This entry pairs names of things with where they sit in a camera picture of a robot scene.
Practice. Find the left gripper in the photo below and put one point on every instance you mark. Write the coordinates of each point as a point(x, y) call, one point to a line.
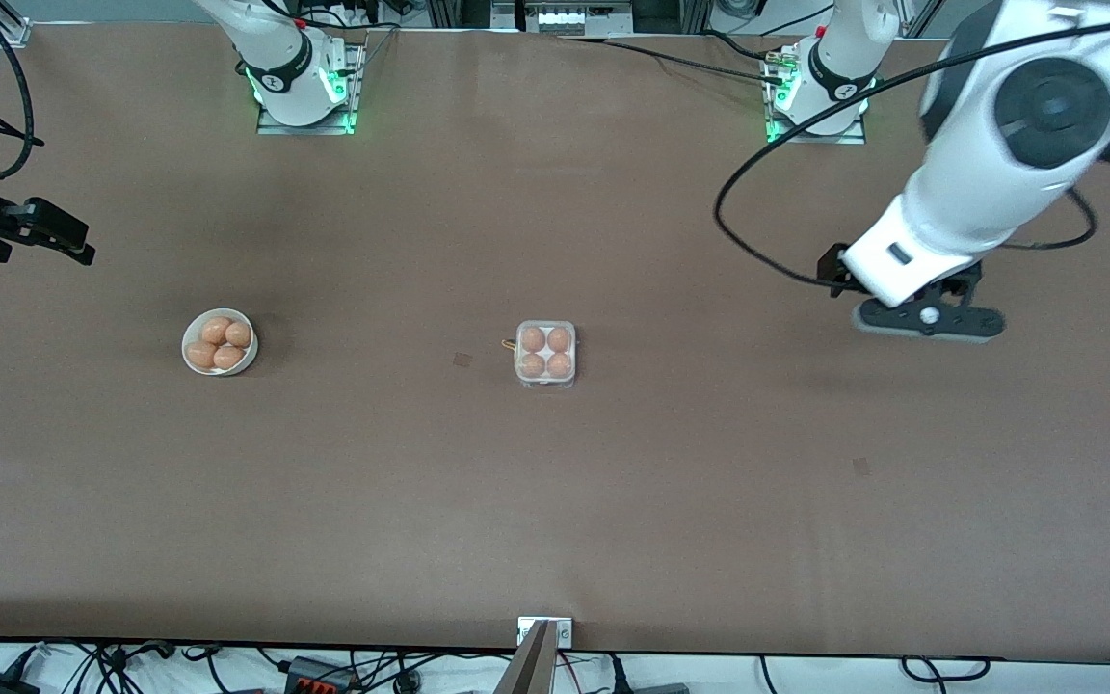
point(831, 263)

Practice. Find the clear plastic egg box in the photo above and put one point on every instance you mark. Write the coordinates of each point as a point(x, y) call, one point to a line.
point(546, 352)

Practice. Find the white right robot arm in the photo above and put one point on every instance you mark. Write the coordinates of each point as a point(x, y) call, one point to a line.
point(285, 67)

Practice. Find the white round bowl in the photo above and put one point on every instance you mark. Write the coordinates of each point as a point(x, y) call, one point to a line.
point(251, 359)

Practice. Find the power strip with plugs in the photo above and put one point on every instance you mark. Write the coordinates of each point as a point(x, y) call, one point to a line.
point(362, 12)

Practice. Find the black plug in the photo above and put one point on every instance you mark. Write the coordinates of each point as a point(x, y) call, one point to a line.
point(618, 675)

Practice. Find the black orange connector block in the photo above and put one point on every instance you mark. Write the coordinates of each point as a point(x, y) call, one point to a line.
point(319, 675)

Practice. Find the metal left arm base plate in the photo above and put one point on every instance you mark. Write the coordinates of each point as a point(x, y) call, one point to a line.
point(844, 138)

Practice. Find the aluminium frame post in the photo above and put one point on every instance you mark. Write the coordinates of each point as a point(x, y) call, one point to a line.
point(17, 31)

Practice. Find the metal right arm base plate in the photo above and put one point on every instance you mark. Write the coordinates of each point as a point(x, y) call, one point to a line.
point(271, 125)

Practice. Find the dark frame profile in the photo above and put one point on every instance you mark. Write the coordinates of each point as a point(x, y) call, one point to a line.
point(671, 14)
point(454, 12)

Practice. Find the grey electrical switch unit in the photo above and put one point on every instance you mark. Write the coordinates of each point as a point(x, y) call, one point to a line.
point(565, 17)

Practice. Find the metal clamp bracket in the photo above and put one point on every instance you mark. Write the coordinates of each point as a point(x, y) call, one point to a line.
point(563, 632)

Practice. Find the grey camera stand bar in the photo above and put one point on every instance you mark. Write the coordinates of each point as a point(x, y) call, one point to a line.
point(531, 670)

